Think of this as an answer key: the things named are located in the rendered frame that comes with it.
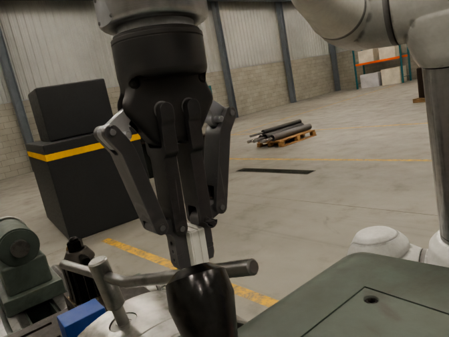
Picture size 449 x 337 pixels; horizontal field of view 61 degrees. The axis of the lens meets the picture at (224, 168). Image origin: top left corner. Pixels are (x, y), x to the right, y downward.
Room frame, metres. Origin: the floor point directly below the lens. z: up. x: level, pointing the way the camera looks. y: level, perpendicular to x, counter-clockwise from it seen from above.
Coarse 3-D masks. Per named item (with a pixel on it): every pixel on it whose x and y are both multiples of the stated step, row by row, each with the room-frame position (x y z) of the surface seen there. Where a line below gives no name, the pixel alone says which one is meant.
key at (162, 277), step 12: (60, 264) 0.47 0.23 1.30; (72, 264) 0.46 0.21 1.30; (216, 264) 0.28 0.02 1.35; (228, 264) 0.27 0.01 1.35; (240, 264) 0.26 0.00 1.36; (252, 264) 0.25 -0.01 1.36; (108, 276) 0.40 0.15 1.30; (120, 276) 0.39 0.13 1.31; (132, 276) 0.37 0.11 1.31; (144, 276) 0.35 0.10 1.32; (156, 276) 0.33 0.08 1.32; (168, 276) 0.32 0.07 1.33; (240, 276) 0.26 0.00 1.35
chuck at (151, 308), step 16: (128, 304) 0.45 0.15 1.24; (144, 304) 0.45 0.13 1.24; (160, 304) 0.44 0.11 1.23; (96, 320) 0.44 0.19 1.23; (112, 320) 0.43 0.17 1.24; (144, 320) 0.41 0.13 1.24; (160, 320) 0.40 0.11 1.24; (80, 336) 0.42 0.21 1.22; (96, 336) 0.41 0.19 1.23; (112, 336) 0.40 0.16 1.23; (128, 336) 0.39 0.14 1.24
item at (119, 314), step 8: (104, 256) 0.42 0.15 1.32; (88, 264) 0.41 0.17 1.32; (96, 264) 0.40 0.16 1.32; (104, 264) 0.41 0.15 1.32; (96, 272) 0.40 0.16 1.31; (104, 272) 0.40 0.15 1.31; (112, 272) 0.41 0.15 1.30; (96, 280) 0.40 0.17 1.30; (104, 288) 0.40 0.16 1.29; (112, 288) 0.41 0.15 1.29; (104, 296) 0.40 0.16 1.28; (112, 296) 0.41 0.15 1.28; (120, 296) 0.41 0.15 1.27; (112, 304) 0.41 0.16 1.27; (120, 304) 0.41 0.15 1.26; (112, 312) 0.41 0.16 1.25; (120, 312) 0.41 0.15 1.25; (120, 320) 0.41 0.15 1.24; (128, 320) 0.42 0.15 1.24
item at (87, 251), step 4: (84, 248) 0.95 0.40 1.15; (88, 248) 0.96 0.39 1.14; (68, 252) 0.95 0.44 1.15; (76, 252) 0.94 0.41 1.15; (80, 252) 0.94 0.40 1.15; (84, 252) 0.94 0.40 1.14; (88, 252) 0.95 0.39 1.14; (92, 252) 0.96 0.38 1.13; (68, 256) 0.93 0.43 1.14; (72, 256) 0.93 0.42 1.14; (76, 256) 0.93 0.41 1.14; (92, 256) 0.95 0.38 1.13; (68, 260) 0.93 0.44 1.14; (72, 260) 0.92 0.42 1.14; (76, 260) 0.92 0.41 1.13
